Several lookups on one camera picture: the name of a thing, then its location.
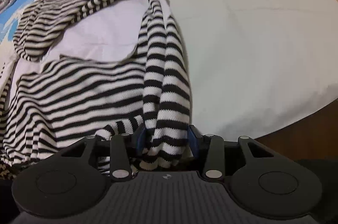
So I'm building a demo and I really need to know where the black white striped garment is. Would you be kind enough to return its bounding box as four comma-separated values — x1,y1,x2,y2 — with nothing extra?
1,0,190,180

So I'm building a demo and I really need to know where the blue white patterned bedsheet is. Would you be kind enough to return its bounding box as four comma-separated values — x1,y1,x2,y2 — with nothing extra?
1,0,337,144

